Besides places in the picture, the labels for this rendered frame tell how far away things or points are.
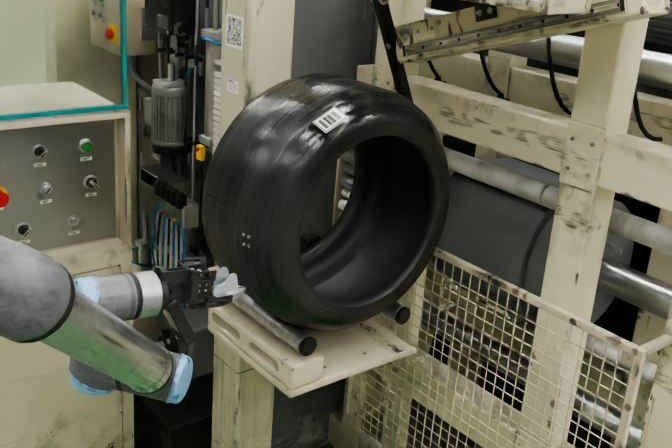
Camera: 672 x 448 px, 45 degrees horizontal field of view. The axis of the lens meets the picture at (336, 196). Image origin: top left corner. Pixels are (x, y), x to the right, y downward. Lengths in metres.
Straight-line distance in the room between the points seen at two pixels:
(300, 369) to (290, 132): 0.52
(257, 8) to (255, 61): 0.12
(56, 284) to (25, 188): 1.11
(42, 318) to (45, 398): 1.32
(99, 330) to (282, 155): 0.56
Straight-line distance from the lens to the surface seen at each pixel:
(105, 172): 2.26
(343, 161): 2.34
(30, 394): 2.38
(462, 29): 1.95
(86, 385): 1.63
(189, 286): 1.66
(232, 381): 2.27
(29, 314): 1.09
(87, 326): 1.21
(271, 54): 1.96
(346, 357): 1.97
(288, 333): 1.82
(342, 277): 2.06
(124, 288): 1.59
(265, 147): 1.65
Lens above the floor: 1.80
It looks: 19 degrees down
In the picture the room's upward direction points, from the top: 4 degrees clockwise
